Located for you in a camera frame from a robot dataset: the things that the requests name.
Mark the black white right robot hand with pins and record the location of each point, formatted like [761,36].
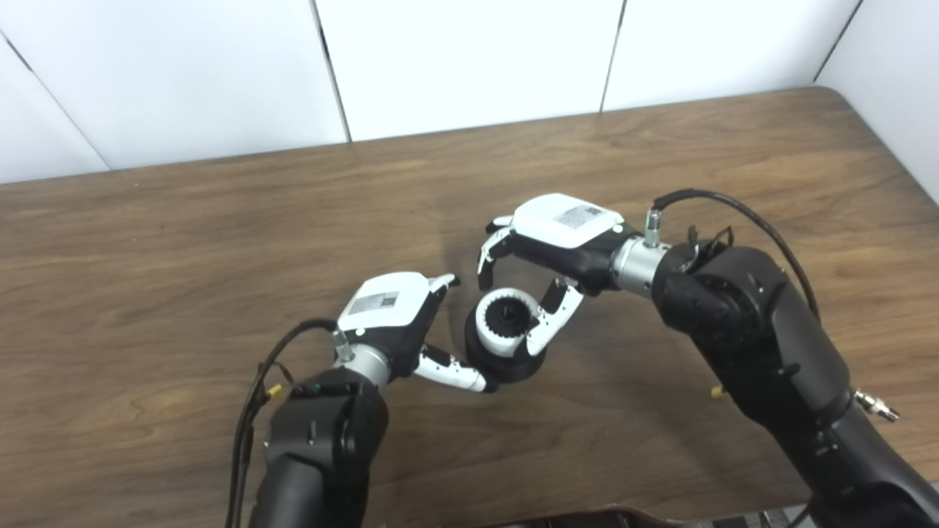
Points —
[565,224]

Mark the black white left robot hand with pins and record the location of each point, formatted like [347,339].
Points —
[385,304]

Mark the round black stepped part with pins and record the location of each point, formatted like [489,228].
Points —
[517,367]

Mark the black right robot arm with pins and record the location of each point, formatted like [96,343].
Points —
[763,345]

